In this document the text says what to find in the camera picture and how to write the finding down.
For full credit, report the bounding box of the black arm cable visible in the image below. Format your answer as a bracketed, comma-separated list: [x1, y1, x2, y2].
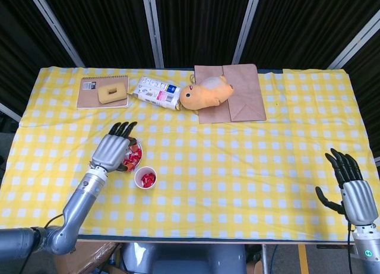
[44, 213, 65, 229]
[346, 222, 354, 274]

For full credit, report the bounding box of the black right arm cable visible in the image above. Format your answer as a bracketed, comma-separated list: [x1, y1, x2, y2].
[346, 222, 354, 274]

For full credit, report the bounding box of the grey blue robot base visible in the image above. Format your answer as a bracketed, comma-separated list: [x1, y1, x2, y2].
[120, 241, 247, 274]

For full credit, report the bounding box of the orange plush toy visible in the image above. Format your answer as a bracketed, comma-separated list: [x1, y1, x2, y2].
[180, 74, 235, 111]

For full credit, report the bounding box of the metal table leg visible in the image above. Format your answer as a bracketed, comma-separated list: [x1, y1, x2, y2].
[261, 243, 270, 274]

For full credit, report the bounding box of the white printed plastic package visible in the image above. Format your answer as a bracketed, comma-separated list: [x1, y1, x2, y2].
[127, 75, 182, 111]

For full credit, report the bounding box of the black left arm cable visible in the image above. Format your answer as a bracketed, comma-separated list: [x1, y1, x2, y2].
[44, 213, 65, 229]

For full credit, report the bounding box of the black pleated curtain panel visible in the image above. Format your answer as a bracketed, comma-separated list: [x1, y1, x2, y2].
[154, 0, 253, 69]
[40, 0, 157, 68]
[0, 0, 77, 108]
[341, 27, 380, 159]
[240, 0, 380, 70]

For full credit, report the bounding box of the yellow white checkered tablecloth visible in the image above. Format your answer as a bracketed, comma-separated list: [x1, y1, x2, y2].
[0, 66, 380, 242]

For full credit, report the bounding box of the yellow sponge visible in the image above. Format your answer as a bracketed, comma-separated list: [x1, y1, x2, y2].
[97, 82, 128, 105]

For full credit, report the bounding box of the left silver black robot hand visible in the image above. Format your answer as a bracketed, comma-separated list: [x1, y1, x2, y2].
[90, 121, 139, 173]

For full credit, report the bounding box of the brown spiral notebook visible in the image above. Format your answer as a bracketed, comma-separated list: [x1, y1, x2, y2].
[76, 75, 130, 110]

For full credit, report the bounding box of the white paper cup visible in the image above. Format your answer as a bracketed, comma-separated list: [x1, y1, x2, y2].
[134, 166, 157, 189]

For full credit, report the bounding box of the cardboard box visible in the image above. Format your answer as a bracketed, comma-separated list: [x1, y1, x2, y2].
[69, 241, 119, 274]

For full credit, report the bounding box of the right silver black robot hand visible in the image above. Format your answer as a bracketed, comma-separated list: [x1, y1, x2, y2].
[315, 148, 380, 226]

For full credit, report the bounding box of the round metal plate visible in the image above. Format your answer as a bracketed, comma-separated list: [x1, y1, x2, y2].
[117, 137, 144, 174]

